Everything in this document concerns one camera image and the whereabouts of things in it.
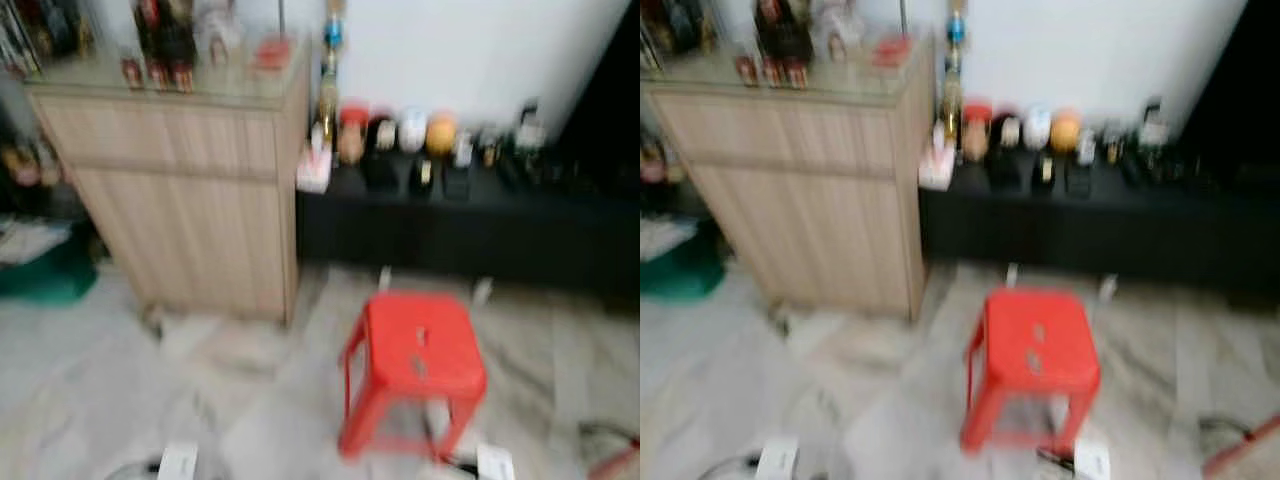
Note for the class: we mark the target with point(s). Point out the black round object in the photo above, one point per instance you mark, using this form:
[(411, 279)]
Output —
[(421, 178), (1045, 175)]

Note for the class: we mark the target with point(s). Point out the dark bottle group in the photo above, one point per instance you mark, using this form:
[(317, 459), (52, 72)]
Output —
[(165, 45), (785, 40)]

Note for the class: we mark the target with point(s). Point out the white tissue pack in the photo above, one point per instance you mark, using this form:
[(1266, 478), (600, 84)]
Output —
[(937, 168), (314, 170)]

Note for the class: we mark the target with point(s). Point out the tall bottle with blue band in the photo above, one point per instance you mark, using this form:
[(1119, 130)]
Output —
[(955, 90), (331, 90)]

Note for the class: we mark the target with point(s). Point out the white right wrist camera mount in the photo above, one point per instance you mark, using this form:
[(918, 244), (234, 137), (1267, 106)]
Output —
[(496, 464), (1092, 462)]

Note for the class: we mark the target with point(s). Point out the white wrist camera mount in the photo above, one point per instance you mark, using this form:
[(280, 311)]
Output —
[(496, 464), (178, 463), (778, 460), (1092, 462)]

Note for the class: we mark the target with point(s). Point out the green bag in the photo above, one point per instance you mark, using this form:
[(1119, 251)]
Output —
[(45, 275), (680, 270)]

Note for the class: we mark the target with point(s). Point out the orange round figure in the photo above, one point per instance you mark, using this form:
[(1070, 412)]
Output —
[(441, 135), (1065, 132)]

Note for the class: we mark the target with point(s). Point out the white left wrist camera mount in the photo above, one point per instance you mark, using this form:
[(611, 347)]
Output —
[(778, 460), (178, 463)]

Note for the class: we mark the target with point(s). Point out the black low cabinet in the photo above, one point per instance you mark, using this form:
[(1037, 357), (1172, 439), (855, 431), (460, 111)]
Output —
[(1100, 230), (470, 235)]

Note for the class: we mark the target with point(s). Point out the white helmet figure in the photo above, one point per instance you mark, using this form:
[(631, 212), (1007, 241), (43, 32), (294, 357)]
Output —
[(1037, 127), (413, 130)]

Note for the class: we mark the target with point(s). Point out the small red box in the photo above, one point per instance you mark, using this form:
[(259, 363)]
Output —
[(891, 52), (271, 54)]

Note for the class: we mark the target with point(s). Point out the red plastic stool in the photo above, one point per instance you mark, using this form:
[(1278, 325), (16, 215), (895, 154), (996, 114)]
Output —
[(1035, 340), (420, 345)]

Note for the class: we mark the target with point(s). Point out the light wooden cabinet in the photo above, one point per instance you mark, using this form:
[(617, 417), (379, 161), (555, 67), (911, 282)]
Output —
[(820, 200), (190, 200)]

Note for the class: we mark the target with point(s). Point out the red edged object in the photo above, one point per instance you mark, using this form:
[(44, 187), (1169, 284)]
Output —
[(620, 465), (1250, 455)]

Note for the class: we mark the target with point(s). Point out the black helmet figure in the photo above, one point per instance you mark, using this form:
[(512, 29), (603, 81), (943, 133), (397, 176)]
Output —
[(381, 132), (1006, 130)]

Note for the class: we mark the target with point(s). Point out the brown figurine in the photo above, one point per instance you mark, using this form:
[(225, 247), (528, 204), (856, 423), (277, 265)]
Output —
[(352, 135), (976, 132)]

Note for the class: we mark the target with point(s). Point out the white cabinet leg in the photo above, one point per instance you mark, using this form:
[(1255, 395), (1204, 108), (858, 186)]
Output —
[(383, 278), (1012, 275), (482, 291), (1107, 288)]

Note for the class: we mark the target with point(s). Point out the black and white gadget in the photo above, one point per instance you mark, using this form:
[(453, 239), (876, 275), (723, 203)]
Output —
[(529, 130), (1154, 128)]

